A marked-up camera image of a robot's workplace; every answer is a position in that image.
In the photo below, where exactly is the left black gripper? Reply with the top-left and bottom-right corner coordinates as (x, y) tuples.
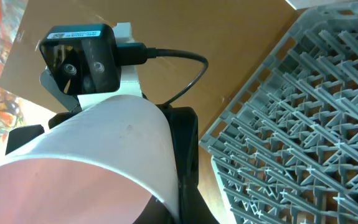
(4, 93), (220, 224)

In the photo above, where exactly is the pink plastic cup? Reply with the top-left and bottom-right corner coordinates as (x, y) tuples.
(0, 95), (179, 223)

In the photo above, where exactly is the grey plastic dishwasher rack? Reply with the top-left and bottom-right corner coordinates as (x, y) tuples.
(199, 1), (358, 223)

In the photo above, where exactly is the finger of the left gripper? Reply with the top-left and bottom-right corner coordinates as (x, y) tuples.
(5, 124), (45, 155)

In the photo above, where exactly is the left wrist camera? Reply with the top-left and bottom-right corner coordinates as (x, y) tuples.
(39, 24), (121, 96)

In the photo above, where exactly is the left black camera cable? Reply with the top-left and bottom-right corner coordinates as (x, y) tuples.
(116, 42), (210, 108)

